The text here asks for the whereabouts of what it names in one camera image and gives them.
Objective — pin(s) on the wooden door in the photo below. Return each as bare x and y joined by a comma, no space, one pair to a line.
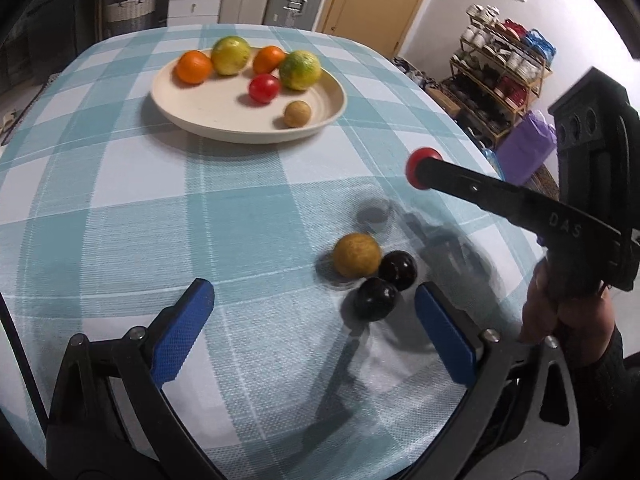
370,0

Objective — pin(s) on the cream round plate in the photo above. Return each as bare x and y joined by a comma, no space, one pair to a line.
225,115

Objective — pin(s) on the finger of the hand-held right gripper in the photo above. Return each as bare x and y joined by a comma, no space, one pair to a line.
500,192

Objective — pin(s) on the teal checked tablecloth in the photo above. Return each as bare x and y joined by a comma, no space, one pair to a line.
150,210

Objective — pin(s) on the orange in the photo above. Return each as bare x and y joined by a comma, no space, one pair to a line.
193,67
268,59

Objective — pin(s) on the purple bag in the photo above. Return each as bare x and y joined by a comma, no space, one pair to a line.
527,147

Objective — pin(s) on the woven basket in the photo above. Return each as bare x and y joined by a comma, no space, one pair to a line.
129,12

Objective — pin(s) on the wooden shoe rack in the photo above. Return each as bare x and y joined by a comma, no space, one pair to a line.
500,75

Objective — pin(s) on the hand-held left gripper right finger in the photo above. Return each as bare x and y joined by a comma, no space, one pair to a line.
445,335

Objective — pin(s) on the large yellow citrus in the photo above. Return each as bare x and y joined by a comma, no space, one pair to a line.
231,55

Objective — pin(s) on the person's right hand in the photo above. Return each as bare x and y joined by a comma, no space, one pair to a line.
537,310

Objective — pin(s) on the small brown round fruit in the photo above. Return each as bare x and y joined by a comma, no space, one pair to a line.
297,113

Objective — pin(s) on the pile of shoes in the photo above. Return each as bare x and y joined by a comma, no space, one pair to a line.
430,85

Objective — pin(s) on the yellow-green citrus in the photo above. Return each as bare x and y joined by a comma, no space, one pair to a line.
300,70

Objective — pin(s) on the red tomato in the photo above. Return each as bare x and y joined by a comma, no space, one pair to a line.
417,164
264,88

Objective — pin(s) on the dark plum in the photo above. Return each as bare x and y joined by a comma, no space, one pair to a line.
375,298
398,269

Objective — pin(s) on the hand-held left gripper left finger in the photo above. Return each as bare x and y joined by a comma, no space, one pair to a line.
182,335

